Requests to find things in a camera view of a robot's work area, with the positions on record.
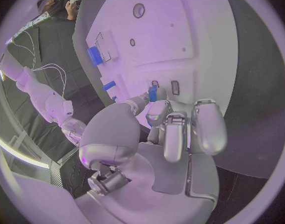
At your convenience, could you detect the large blue cylinder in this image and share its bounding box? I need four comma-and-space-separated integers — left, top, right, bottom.
86, 46, 104, 67

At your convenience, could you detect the short blue cylinder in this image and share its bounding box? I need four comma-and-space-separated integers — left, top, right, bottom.
102, 80, 117, 92

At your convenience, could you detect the blue block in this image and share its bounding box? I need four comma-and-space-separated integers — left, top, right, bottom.
147, 85, 159, 103

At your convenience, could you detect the person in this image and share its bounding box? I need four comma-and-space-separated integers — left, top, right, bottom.
36, 0, 88, 21

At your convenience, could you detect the white task board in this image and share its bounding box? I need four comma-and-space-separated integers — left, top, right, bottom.
71, 0, 239, 131

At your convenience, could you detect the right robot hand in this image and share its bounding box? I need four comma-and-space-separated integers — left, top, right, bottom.
60, 116, 88, 147

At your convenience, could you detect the white cable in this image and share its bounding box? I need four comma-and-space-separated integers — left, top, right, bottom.
12, 29, 38, 70
31, 63, 68, 98

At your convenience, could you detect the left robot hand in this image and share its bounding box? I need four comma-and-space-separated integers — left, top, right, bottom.
74, 87, 229, 224

